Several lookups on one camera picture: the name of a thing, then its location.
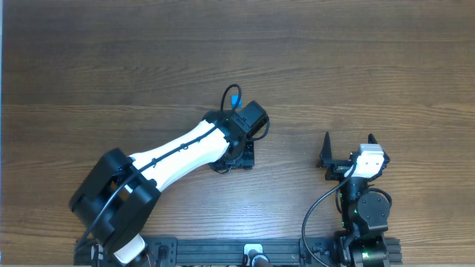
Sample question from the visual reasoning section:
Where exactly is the mounting rail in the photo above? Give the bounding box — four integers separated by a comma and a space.
73, 236, 404, 266

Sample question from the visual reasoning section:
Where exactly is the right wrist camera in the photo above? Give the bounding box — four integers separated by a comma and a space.
348, 143, 386, 179

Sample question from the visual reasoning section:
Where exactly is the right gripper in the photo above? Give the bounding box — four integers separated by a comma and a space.
316, 131, 379, 182

